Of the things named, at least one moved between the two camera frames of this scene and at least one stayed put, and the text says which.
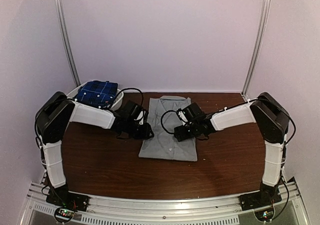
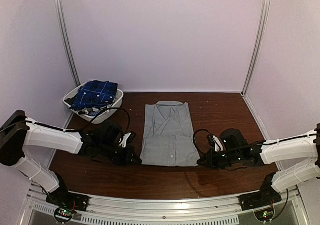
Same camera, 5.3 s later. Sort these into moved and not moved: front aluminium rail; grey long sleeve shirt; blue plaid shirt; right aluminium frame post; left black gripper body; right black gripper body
Moved: left black gripper body; grey long sleeve shirt; right black gripper body
Not moved: blue plaid shirt; right aluminium frame post; front aluminium rail
